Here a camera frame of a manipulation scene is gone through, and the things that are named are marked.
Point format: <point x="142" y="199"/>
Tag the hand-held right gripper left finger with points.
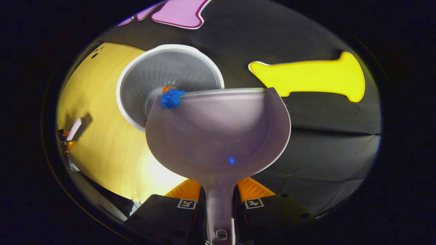
<point x="167" y="219"/>

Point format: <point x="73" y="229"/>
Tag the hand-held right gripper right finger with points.
<point x="269" y="219"/>

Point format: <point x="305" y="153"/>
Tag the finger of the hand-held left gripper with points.
<point x="69" y="145"/>

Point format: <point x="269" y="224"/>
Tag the pale pink dustpan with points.
<point x="218" y="132"/>

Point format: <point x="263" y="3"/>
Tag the white ribbed garbage bin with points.
<point x="153" y="75"/>

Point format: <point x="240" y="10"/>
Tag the blue paper trash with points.
<point x="171" y="98"/>

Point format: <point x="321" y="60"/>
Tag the orange paper trash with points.
<point x="167" y="89"/>

